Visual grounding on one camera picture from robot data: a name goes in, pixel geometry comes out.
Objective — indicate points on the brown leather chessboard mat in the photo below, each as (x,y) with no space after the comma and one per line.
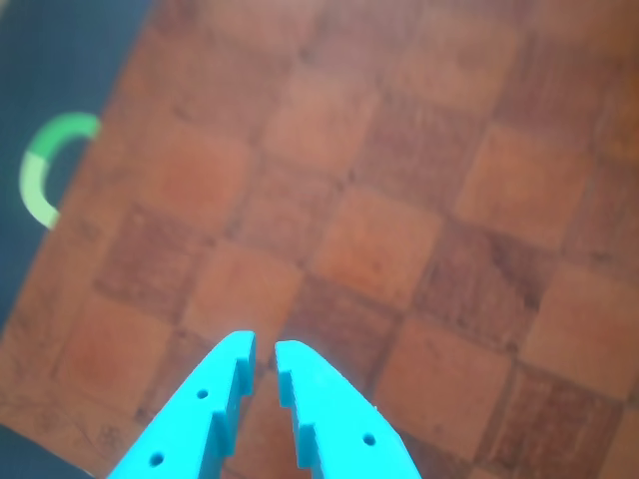
(379,199)

